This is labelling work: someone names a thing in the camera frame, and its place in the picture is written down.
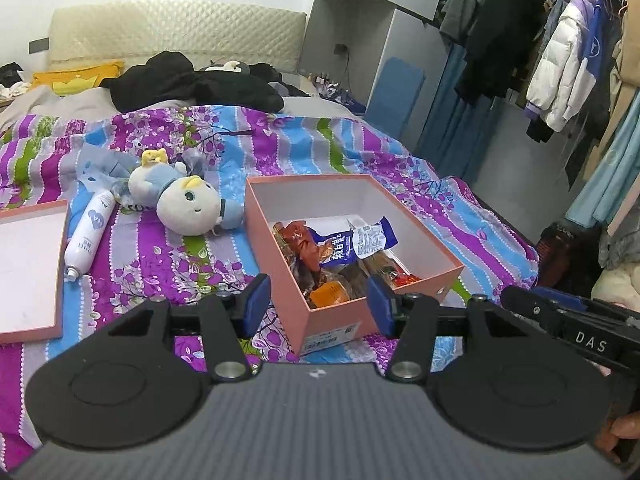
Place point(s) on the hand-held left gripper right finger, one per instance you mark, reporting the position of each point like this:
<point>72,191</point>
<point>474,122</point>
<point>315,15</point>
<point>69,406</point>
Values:
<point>381,307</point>

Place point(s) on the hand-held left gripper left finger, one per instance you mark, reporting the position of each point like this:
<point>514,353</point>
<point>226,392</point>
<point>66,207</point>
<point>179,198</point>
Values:
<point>257,305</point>

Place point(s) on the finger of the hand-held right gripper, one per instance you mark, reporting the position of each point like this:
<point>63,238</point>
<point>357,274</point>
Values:
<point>565,299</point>
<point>520,297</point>

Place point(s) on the pink cardboard box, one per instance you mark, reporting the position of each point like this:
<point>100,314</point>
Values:
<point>270,260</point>

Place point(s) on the brown red snack packet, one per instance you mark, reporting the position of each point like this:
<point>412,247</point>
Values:
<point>295,245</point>

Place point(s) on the blue purple snack packet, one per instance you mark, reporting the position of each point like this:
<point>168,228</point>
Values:
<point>345,245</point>

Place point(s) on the person's right hand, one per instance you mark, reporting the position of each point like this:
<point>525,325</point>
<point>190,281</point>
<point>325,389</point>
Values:
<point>622,435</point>

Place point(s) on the black red bag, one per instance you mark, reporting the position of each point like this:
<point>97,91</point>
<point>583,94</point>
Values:
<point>570,255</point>

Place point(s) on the cream cloth bundle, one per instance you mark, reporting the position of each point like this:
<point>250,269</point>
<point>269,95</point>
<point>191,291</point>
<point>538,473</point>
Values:
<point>617,287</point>

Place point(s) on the white blue plush toy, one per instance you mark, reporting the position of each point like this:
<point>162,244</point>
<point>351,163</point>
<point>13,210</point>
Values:
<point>185,205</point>

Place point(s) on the light blue garment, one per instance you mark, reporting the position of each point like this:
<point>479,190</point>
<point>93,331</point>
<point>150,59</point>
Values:
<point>605,175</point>

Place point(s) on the blue curtain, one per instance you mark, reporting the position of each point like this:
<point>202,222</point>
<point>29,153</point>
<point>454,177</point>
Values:
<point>460,125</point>

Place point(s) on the white spray bottle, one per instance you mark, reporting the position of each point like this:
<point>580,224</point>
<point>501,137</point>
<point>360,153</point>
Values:
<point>90,230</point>

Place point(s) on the beige coat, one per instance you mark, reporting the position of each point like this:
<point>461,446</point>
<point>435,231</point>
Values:
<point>625,100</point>

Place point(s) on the blue board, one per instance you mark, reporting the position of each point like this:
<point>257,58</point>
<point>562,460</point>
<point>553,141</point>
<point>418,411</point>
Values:
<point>395,100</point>

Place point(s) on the grey bed sheet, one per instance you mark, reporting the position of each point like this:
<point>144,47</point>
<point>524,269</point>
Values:
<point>320,105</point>

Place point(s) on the blue grey plastic bag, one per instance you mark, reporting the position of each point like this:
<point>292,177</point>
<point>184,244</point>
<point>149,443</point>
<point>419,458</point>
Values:
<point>100,165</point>

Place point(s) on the pink box lid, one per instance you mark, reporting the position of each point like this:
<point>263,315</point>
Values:
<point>30,270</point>

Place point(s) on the black clothing pile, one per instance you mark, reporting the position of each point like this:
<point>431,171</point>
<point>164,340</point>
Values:
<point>175,85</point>

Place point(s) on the white purple puffer jacket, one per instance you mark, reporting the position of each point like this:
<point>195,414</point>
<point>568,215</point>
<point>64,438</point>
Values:
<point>565,60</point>

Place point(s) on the beige duvet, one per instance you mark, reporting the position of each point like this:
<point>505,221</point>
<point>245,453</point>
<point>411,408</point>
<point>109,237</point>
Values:
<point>60,105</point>

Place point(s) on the cream quilted headboard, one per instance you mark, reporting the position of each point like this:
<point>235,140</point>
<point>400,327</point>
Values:
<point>175,30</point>

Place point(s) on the yellow pillow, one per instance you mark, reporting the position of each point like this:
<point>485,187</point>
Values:
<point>75,77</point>

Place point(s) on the grey striped jacket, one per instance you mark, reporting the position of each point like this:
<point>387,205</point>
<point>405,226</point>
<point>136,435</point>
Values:
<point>467,0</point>

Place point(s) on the pile of clothes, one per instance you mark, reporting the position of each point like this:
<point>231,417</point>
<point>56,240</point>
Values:
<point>15,82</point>

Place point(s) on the black wall plug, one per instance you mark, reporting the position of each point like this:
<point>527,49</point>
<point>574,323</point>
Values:
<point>342,49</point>

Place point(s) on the dark wall switch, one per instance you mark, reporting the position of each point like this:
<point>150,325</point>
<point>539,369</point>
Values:
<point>39,45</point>

